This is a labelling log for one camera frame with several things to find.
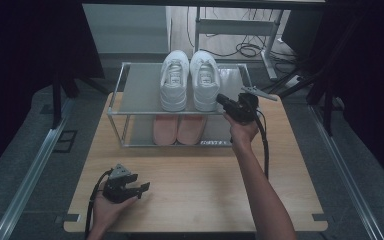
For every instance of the dark curtain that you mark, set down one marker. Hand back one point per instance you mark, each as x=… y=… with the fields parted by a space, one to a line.
x=376 y=66
x=20 y=50

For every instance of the dark computer case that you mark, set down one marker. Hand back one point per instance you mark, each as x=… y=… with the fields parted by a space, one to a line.
x=301 y=33

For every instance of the white metal desk frame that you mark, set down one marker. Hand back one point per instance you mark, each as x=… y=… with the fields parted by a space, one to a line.
x=236 y=27

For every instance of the pink slipper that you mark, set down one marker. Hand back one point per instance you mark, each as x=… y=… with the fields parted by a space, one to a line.
x=191 y=130
x=165 y=130

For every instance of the aluminium floor rail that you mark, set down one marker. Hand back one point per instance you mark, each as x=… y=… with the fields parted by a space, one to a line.
x=343 y=173
x=30 y=176

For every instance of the white power strip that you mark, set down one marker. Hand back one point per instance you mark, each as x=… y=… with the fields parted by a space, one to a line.
x=294 y=81

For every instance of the white sneaker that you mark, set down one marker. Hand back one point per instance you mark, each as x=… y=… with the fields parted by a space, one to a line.
x=205 y=83
x=174 y=83

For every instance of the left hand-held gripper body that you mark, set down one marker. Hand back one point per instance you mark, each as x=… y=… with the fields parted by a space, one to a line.
x=118 y=190

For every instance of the black metal stand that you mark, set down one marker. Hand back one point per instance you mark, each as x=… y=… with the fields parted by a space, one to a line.
x=57 y=100
x=328 y=110

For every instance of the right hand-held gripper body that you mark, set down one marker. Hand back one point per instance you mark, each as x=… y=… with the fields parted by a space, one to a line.
x=245 y=110

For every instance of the metal two-tier shoe rack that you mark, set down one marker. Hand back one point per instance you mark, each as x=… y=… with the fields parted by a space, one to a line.
x=140 y=90

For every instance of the person's right hand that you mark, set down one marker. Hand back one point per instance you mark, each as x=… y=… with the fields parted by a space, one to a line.
x=243 y=135

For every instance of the white cabinet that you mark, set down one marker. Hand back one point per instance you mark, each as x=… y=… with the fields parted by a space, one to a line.
x=126 y=28

